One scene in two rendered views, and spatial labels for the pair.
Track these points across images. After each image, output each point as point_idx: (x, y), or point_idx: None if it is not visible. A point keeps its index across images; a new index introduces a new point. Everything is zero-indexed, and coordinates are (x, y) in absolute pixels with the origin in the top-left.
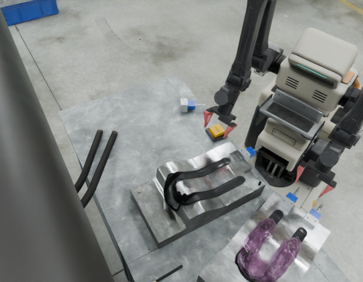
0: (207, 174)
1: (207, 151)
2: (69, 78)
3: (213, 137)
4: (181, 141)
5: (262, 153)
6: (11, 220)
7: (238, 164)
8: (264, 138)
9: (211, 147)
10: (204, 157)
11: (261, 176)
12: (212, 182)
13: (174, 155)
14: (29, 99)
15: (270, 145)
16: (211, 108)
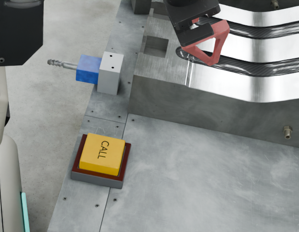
0: (246, 61)
1: (207, 90)
2: None
3: (126, 148)
4: (212, 205)
5: (9, 113)
6: None
7: (167, 34)
8: (1, 83)
9: (149, 144)
10: (224, 86)
11: (110, 42)
12: (249, 47)
13: (257, 185)
14: None
15: (5, 73)
16: (218, 2)
